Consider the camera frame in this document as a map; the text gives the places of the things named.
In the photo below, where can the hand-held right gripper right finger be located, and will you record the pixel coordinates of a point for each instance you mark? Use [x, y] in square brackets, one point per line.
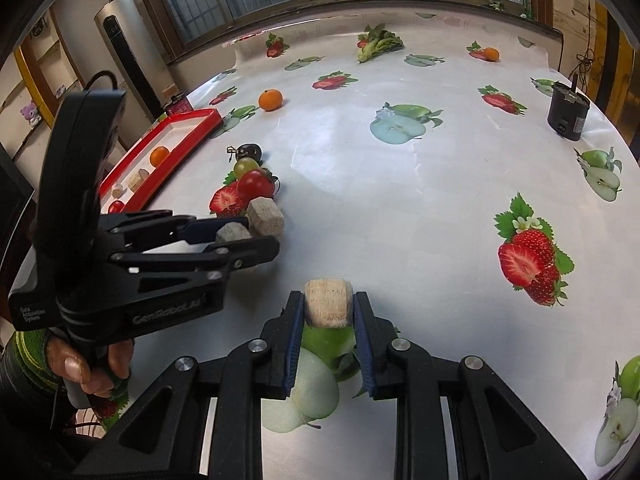
[363, 350]

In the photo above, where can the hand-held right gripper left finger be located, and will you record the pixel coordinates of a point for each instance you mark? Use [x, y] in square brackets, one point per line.
[295, 355]

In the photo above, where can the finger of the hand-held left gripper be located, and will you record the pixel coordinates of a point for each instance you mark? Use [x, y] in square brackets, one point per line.
[240, 255]
[200, 229]

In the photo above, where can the beige bread chunk bottom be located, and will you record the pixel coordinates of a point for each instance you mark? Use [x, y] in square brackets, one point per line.
[327, 302]

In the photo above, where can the beige bread chunk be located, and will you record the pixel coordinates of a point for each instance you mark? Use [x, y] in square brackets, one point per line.
[266, 217]
[327, 302]

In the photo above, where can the red rimmed white tray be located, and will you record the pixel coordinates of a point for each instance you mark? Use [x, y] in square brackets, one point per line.
[175, 122]

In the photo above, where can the person's left forearm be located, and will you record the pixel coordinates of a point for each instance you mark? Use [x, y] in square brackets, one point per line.
[25, 420]

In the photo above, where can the person's left hand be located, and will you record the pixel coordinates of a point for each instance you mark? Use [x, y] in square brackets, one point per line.
[75, 367]

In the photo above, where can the beige bread chunk near tomato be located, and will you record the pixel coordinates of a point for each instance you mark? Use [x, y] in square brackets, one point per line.
[266, 217]

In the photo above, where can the red tomato with stem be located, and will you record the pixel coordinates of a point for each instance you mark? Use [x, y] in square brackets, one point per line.
[255, 185]

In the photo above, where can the green grape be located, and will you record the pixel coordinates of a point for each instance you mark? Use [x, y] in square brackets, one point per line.
[246, 166]

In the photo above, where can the purple plush toy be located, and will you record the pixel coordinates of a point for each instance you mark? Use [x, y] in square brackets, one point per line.
[30, 111]

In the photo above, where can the yellow framed shelf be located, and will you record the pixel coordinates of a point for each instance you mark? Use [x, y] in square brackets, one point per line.
[45, 75]

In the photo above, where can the fruit print tablecloth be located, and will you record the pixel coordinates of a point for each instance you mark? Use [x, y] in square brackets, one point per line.
[400, 200]

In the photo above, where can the silver tower air conditioner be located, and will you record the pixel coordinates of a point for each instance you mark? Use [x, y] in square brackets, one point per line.
[127, 55]

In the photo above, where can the green leafy vegetable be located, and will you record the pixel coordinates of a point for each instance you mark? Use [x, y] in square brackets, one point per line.
[377, 42]

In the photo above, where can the black cylindrical device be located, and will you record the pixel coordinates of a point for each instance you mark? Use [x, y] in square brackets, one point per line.
[567, 110]

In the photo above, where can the small orange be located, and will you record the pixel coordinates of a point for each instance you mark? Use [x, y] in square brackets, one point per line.
[491, 54]

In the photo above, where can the gold curtain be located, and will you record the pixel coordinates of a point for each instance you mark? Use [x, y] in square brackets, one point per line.
[614, 60]

